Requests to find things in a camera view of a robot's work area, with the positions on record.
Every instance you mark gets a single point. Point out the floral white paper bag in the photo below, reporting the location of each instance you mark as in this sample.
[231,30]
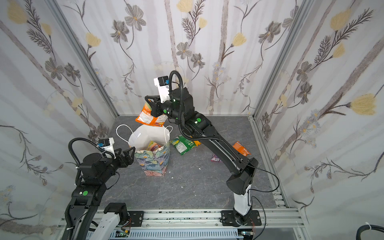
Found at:
[152,163]

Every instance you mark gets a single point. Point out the green snack packet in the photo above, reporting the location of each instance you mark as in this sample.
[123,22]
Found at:
[182,144]

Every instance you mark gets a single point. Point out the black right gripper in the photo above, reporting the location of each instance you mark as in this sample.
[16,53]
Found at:
[156,107]

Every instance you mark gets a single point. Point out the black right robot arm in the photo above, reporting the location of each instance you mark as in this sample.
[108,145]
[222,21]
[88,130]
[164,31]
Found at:
[195,126]

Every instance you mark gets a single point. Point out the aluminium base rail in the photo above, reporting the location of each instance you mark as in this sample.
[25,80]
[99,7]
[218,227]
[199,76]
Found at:
[209,224]

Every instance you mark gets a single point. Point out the orange fruit snack packet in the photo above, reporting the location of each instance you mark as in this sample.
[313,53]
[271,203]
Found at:
[145,117]

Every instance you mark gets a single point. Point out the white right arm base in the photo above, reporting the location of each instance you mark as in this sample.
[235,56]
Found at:
[242,207]

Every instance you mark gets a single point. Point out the orange chips packet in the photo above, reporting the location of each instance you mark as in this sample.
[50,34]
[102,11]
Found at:
[241,149]

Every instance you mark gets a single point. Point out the Fox's fruit candy bag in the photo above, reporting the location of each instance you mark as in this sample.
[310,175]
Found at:
[153,146]

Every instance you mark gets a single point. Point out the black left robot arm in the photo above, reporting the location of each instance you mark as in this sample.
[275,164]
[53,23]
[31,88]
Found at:
[92,175]

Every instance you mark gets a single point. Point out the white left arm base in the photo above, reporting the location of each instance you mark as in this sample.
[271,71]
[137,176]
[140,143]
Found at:
[115,214]

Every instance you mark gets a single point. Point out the purple snack packet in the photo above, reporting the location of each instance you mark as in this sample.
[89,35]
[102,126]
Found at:
[216,159]

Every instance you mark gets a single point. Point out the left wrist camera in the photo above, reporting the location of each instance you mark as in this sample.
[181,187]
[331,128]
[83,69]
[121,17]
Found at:
[106,146]

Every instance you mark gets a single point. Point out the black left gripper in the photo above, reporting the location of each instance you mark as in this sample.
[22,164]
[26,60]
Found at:
[120,157]

